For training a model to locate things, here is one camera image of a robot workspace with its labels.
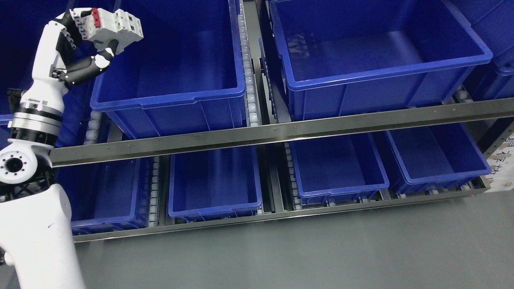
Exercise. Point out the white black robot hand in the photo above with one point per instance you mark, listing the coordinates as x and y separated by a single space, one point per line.
64 59

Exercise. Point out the white circuit breaker red switches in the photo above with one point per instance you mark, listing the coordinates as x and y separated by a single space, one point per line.
102 26

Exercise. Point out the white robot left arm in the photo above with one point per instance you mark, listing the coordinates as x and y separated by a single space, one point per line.
36 236

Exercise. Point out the steel shelf rack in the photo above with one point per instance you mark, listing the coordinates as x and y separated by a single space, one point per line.
270 130

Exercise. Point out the blue bin lower left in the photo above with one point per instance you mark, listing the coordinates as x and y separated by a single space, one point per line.
108 196

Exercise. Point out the large blue bin upper left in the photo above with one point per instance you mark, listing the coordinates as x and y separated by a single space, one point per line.
185 76

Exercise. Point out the large blue bin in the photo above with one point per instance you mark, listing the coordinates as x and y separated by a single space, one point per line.
185 76
346 57

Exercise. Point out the blue bin lower middle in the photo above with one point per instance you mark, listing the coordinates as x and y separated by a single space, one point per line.
214 184

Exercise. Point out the large blue bin upper right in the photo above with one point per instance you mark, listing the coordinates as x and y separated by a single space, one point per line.
346 57

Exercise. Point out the blue bin lower centre right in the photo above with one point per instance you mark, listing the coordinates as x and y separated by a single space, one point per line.
337 169

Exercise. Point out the blue bin far right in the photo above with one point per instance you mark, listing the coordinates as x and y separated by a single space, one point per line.
493 21

